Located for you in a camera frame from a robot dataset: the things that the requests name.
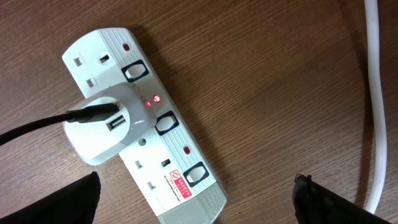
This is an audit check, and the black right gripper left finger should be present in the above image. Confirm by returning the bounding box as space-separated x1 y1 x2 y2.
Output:
1 172 101 224

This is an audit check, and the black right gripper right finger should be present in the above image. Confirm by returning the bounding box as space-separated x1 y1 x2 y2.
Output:
292 174 390 224

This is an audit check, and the black USB charging cable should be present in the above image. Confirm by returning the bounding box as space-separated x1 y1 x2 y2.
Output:
0 102 120 146

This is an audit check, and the white USB charger adapter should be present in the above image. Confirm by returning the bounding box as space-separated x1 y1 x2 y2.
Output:
63 82 156 166

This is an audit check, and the white power strip socket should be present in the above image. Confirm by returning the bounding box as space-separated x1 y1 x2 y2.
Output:
62 27 227 223

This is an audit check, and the white power strip cord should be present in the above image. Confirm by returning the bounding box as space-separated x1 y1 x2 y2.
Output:
363 0 388 215

